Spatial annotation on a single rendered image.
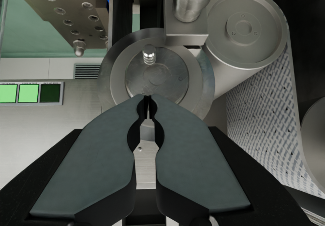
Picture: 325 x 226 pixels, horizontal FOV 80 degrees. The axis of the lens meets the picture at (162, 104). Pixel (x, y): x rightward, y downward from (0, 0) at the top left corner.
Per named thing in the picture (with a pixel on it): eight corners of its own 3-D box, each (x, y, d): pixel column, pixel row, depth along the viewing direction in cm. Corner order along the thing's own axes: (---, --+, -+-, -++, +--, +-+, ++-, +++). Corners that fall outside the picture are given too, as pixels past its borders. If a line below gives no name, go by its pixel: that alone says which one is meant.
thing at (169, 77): (140, 119, 21) (113, 60, 23) (141, 121, 23) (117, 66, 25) (200, 92, 22) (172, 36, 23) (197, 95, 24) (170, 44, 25)
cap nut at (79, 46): (83, 40, 57) (82, 54, 57) (87, 46, 61) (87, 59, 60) (71, 40, 57) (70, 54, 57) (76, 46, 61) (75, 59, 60)
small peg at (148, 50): (145, 58, 20) (140, 46, 20) (146, 68, 23) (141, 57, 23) (158, 53, 20) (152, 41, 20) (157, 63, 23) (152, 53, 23)
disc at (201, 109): (211, 27, 26) (219, 140, 23) (210, 29, 27) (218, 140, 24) (98, 26, 25) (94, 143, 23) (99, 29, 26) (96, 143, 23)
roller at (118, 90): (200, 36, 25) (206, 126, 23) (177, 88, 51) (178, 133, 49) (110, 36, 25) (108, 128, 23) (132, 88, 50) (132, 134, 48)
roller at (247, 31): (282, -12, 28) (293, 69, 26) (221, 60, 53) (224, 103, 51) (198, -13, 27) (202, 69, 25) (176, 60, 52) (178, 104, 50)
